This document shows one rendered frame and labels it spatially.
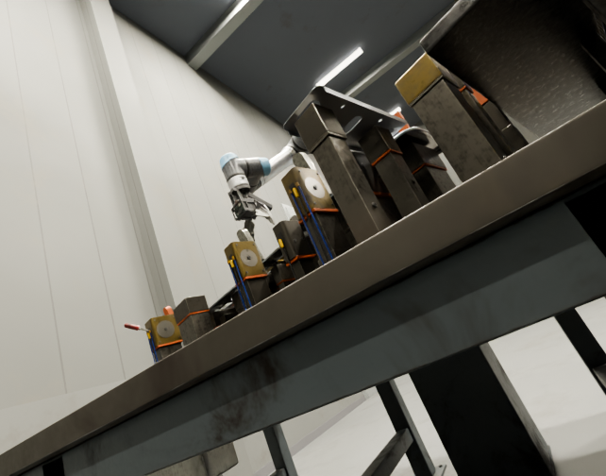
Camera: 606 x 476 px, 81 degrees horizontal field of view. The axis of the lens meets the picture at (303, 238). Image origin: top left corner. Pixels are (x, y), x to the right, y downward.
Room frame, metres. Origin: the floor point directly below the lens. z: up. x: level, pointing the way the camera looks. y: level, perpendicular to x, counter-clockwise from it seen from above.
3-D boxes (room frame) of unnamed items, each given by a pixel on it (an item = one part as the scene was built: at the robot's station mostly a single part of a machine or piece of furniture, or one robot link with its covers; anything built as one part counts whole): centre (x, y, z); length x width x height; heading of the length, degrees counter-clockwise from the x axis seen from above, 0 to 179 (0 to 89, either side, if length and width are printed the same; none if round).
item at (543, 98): (0.76, -0.69, 1.02); 0.90 x 0.22 x 0.03; 139
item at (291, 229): (0.88, 0.04, 0.84); 0.10 x 0.05 x 0.29; 139
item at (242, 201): (1.17, 0.15, 1.25); 0.09 x 0.08 x 0.12; 139
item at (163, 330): (1.43, 0.70, 0.88); 0.14 x 0.09 x 0.36; 139
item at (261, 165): (1.25, 0.07, 1.41); 0.11 x 0.11 x 0.08; 34
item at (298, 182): (0.77, -0.04, 0.87); 0.12 x 0.07 x 0.35; 139
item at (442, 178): (0.80, -0.34, 0.84); 0.12 x 0.05 x 0.29; 139
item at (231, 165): (1.18, 0.14, 1.41); 0.09 x 0.08 x 0.11; 124
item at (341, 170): (0.51, -0.10, 0.84); 0.05 x 0.05 x 0.29; 49
